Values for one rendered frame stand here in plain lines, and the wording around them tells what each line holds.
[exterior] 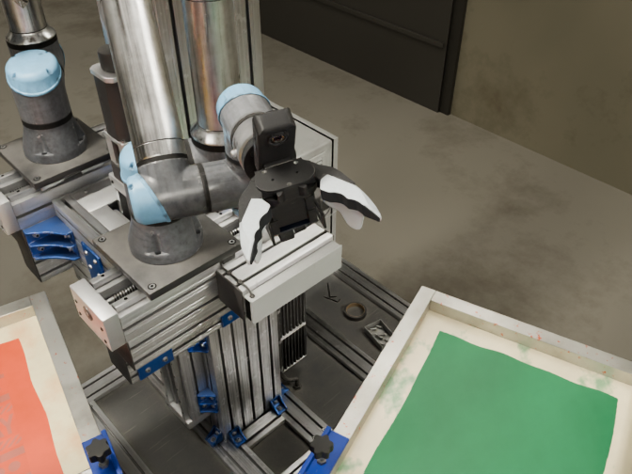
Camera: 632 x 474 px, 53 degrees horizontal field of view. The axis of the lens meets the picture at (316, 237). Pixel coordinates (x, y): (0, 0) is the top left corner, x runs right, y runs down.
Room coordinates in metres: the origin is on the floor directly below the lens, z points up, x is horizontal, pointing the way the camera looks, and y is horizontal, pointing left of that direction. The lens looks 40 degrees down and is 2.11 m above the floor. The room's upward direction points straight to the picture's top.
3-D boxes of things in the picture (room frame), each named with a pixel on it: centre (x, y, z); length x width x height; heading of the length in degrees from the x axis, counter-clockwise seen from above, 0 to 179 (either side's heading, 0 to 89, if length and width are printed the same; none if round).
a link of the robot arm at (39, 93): (1.37, 0.65, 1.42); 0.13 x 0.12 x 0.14; 18
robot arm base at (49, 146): (1.37, 0.65, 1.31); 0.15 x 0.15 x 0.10
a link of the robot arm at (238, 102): (0.80, 0.10, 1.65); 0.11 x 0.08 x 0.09; 19
